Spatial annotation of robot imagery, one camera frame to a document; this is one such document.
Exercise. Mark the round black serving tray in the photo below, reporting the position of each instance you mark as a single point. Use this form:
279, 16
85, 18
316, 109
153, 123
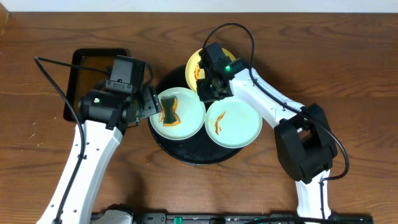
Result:
198, 149

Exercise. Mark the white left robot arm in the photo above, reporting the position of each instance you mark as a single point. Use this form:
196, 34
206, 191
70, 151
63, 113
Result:
106, 116

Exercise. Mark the green and yellow scrub sponge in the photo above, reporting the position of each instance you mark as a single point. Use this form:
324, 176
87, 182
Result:
169, 116

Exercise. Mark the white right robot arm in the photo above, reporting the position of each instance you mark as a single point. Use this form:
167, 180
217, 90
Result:
305, 144

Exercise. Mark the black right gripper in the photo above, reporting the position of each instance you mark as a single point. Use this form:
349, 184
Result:
209, 90

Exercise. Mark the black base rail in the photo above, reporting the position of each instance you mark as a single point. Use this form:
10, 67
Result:
121, 213

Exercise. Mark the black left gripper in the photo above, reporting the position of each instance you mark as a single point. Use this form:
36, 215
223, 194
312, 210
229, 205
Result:
148, 103

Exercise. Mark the light green plate with stain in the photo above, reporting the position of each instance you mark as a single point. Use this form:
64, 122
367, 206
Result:
232, 123

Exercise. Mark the yellow plate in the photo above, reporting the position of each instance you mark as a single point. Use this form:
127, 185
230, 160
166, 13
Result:
193, 72

